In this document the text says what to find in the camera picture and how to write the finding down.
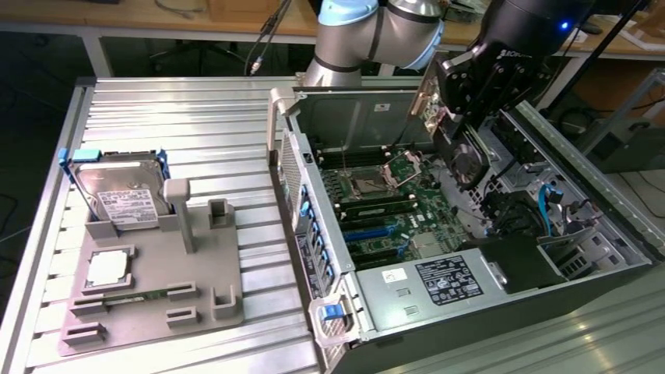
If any bare green RAM stick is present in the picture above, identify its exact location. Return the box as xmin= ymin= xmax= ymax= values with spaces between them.
xmin=103 ymin=288 xmax=172 ymax=308

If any green motherboard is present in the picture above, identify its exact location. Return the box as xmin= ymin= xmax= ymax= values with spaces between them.
xmin=319 ymin=150 xmax=472 ymax=270

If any grey plastic parts rack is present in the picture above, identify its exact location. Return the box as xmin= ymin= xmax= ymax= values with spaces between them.
xmin=59 ymin=178 xmax=245 ymax=358

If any black plastic shroud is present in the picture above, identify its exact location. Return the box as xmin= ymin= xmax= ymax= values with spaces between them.
xmin=460 ymin=235 xmax=572 ymax=296

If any thin metal locking lever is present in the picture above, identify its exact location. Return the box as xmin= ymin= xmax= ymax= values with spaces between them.
xmin=340 ymin=128 xmax=352 ymax=172

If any hard disk in blue caddy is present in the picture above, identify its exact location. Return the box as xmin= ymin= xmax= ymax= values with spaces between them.
xmin=59 ymin=147 xmax=176 ymax=234

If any grey power supply unit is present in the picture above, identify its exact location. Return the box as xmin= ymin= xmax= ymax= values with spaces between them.
xmin=356 ymin=249 xmax=512 ymax=333

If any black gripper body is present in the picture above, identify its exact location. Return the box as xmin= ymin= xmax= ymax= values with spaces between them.
xmin=466 ymin=0 xmax=597 ymax=75

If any silver CPU chip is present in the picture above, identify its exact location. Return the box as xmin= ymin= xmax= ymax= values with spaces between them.
xmin=85 ymin=251 xmax=132 ymax=288

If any CPU socket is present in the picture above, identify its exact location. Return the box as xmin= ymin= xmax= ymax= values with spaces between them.
xmin=348 ymin=168 xmax=397 ymax=199

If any perforated metal drive cage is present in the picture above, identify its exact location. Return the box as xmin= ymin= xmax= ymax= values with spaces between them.
xmin=440 ymin=122 xmax=521 ymax=203

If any loose green circuit board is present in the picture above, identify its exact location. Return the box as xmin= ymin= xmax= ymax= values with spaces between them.
xmin=445 ymin=0 xmax=488 ymax=23

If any black monitor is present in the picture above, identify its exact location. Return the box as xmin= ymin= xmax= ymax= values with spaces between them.
xmin=592 ymin=0 xmax=650 ymax=19

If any open black PC case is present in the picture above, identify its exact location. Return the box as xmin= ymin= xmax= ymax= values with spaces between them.
xmin=267 ymin=76 xmax=665 ymax=374

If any blue expansion slot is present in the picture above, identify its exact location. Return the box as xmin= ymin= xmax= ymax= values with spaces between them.
xmin=343 ymin=225 xmax=400 ymax=243

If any metal disk bay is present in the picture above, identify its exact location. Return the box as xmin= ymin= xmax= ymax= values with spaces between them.
xmin=534 ymin=224 xmax=633 ymax=282

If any wooden desk with white frame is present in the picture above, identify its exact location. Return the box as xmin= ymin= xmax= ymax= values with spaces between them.
xmin=0 ymin=0 xmax=665 ymax=110

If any long black expansion slot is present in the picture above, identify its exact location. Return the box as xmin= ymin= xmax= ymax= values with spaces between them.
xmin=352 ymin=249 xmax=402 ymax=267

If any black Nvidia graphics card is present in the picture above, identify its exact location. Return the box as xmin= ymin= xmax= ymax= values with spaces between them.
xmin=408 ymin=73 xmax=493 ymax=192

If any robot cable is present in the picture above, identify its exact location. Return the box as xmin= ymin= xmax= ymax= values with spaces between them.
xmin=248 ymin=0 xmax=293 ymax=76

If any black tripod pole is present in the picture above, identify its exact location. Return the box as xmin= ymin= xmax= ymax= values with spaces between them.
xmin=532 ymin=0 xmax=653 ymax=108

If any aluminium profile frame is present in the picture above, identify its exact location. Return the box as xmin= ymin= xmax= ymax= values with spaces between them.
xmin=578 ymin=68 xmax=665 ymax=176

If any blue data wire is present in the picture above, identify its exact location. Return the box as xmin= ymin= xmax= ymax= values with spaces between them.
xmin=536 ymin=182 xmax=562 ymax=239

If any metal socket cover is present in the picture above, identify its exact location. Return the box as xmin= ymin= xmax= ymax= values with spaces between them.
xmin=381 ymin=150 xmax=426 ymax=187

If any black RAM slot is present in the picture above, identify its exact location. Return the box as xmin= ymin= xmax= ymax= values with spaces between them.
xmin=319 ymin=160 xmax=390 ymax=170
xmin=315 ymin=150 xmax=389 ymax=161
xmin=317 ymin=155 xmax=389 ymax=165
xmin=313 ymin=145 xmax=386 ymax=155

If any brown cardboard box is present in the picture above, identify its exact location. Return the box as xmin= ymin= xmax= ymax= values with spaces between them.
xmin=636 ymin=9 xmax=665 ymax=40

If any RAM stick with white label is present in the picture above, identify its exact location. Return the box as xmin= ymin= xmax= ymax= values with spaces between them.
xmin=337 ymin=196 xmax=420 ymax=221

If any silver chipset heatsink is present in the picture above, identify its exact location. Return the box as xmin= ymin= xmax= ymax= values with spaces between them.
xmin=413 ymin=233 xmax=450 ymax=259

